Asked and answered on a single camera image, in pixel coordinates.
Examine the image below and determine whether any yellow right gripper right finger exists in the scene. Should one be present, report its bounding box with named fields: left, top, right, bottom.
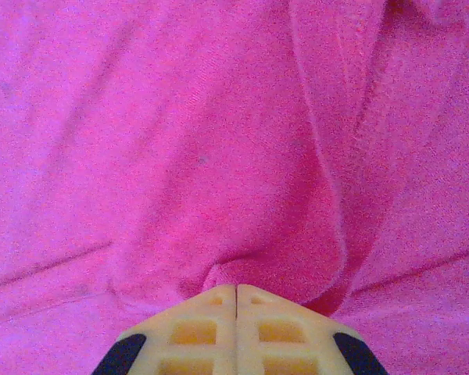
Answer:
left=236, top=284, right=390, bottom=375

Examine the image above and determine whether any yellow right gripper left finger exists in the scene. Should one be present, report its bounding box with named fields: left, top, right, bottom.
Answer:
left=91, top=284, right=236, bottom=375

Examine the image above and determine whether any red t-shirt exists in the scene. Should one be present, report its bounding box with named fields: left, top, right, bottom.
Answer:
left=0, top=0, right=469, bottom=375

